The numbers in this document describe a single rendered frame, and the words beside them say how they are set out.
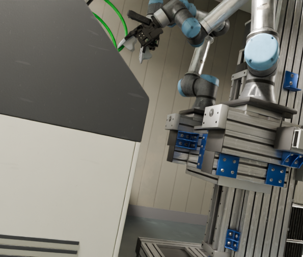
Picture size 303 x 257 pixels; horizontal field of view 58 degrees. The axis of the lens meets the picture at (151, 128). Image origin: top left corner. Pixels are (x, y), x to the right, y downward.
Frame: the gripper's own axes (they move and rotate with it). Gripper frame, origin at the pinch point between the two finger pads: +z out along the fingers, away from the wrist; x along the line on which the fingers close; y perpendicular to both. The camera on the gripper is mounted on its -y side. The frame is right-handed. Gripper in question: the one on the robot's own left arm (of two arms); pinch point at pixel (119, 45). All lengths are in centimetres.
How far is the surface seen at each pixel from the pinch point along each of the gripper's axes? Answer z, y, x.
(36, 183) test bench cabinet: 43, 30, -49
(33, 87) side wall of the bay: 27, 5, -45
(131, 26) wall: -10, -56, 191
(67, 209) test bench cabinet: 41, 43, -47
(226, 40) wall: -95, 18, 233
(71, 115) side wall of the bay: 23, 19, -42
